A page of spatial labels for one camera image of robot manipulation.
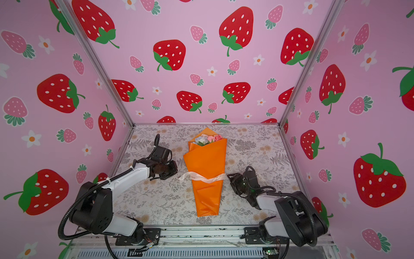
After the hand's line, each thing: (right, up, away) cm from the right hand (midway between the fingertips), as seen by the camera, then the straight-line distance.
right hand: (226, 178), depth 89 cm
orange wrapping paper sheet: (-11, +9, +10) cm, 17 cm away
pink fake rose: (-9, +22, +16) cm, 28 cm away
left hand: (-27, +4, 0) cm, 27 cm away
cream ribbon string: (-12, -1, +1) cm, 12 cm away
